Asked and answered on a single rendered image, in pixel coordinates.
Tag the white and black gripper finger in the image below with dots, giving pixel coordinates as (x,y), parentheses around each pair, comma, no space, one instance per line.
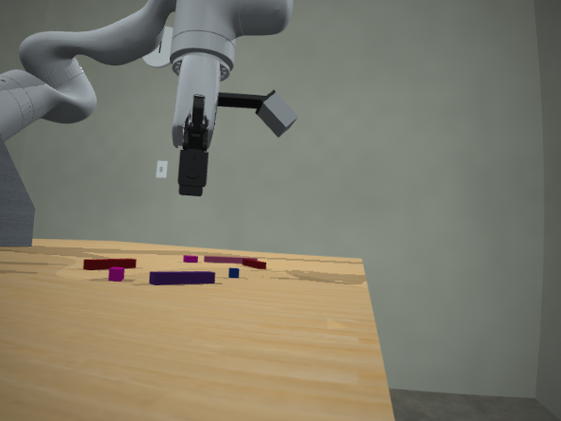
(193,163)
(189,190)

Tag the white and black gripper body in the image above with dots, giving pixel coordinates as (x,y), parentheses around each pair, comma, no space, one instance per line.
(199,76)

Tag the pink rod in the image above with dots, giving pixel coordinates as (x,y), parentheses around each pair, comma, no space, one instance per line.
(228,260)

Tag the red rod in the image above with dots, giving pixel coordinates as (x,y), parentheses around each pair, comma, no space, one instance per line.
(255,264)
(97,264)

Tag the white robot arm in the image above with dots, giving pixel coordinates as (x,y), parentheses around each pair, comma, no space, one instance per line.
(203,27)

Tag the small blue cube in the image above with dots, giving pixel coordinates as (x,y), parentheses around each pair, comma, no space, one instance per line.
(233,273)

